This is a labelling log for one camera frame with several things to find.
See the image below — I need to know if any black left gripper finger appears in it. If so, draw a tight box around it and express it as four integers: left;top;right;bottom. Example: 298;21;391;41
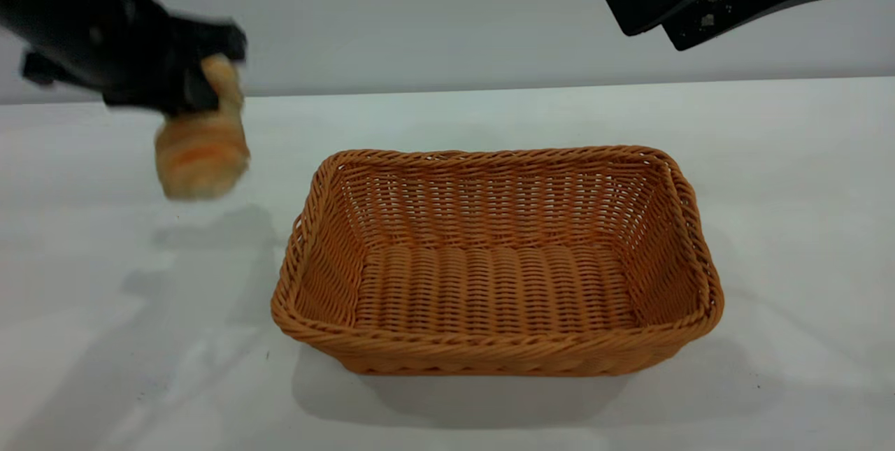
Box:
103;65;221;116
171;17;249;66

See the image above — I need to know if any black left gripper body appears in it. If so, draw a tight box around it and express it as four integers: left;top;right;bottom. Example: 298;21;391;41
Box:
0;0;184;96

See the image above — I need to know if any striped orange bread roll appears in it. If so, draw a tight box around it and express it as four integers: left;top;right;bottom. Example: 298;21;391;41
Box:
154;54;251;201

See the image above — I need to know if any orange woven wicker basket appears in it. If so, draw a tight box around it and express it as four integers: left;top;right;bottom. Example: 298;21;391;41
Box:
271;145;725;377

